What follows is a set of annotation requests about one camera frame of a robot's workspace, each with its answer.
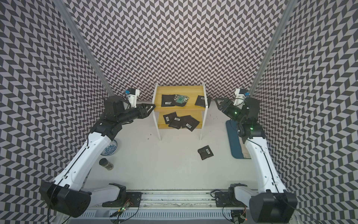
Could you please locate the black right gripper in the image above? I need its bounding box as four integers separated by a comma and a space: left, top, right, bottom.
214, 97, 246, 123

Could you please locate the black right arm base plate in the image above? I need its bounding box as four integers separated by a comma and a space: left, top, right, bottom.
213, 191, 246, 207

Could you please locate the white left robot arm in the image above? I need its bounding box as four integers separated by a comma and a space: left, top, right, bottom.
39, 96, 156, 217

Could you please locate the black tea bag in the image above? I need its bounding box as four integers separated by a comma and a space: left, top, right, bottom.
198, 145, 214, 160
168, 116, 182, 129
181, 115, 200, 132
161, 94, 175, 107
163, 112, 177, 125
195, 95, 212, 108

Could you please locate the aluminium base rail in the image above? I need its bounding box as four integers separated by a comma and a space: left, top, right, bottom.
57, 189, 301, 224

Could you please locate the blue patterned plate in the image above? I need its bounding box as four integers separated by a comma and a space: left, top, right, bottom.
101, 140, 117, 156

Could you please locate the blue tray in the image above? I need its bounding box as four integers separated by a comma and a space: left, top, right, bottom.
226, 120, 245, 159

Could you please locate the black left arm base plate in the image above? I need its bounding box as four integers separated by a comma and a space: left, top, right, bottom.
102, 192, 142, 208

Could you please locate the beige cloth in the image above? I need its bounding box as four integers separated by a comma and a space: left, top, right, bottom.
239, 138, 251, 159

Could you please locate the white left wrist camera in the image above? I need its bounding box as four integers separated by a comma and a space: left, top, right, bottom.
125, 88, 140, 108

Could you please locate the dark spice jar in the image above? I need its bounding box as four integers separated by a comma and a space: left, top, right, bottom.
99, 158, 114, 170

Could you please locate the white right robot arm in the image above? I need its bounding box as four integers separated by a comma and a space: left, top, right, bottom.
215, 98, 298, 224

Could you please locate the white yellow two-tier shelf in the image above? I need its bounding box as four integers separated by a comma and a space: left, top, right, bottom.
152, 83, 208, 140

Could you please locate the green tea bag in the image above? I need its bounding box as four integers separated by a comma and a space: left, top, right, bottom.
172, 94, 189, 107

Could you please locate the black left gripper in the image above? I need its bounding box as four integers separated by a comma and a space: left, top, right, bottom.
117, 103, 155, 125

